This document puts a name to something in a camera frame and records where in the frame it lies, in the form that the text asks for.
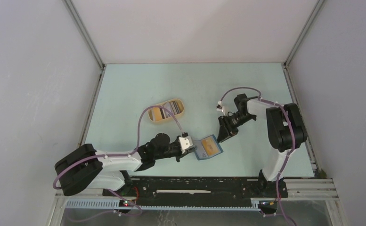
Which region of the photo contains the right controller board with wires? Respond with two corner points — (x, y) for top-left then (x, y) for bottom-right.
(258, 200), (278, 209)

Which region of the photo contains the white strip on rail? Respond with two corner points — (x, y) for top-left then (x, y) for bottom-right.
(156, 189), (211, 194)

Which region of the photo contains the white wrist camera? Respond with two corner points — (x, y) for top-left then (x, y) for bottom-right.
(216, 101), (226, 115)
(178, 132), (194, 151)

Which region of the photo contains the stack of cards in tray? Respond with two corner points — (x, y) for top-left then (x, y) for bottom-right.
(149, 100), (183, 121)

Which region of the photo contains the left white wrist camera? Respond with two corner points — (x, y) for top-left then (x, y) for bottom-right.
(178, 132), (194, 151)

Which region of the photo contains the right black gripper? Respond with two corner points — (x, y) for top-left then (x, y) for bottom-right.
(217, 112), (256, 143)

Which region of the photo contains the left controller board with wires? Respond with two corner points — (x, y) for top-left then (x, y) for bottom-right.
(119, 186), (141, 210)

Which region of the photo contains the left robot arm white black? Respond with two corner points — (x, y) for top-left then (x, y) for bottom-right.
(53, 133), (197, 196)

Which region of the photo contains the gold credit card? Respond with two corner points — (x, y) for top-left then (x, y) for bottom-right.
(201, 137), (219, 156)

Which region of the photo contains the aluminium frame front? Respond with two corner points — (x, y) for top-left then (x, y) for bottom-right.
(55, 177), (338, 212)

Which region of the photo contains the controller board with wires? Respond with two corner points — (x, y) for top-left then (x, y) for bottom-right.
(258, 200), (278, 209)
(119, 186), (141, 210)

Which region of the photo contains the blue leather card holder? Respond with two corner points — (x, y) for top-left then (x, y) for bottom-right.
(193, 135), (224, 161)

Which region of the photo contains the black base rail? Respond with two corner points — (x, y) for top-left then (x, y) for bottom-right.
(117, 176), (288, 207)

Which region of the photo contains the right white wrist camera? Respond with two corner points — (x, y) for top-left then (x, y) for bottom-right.
(216, 101), (226, 115)

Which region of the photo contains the beige oval card tray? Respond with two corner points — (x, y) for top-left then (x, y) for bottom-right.
(147, 98), (185, 124)

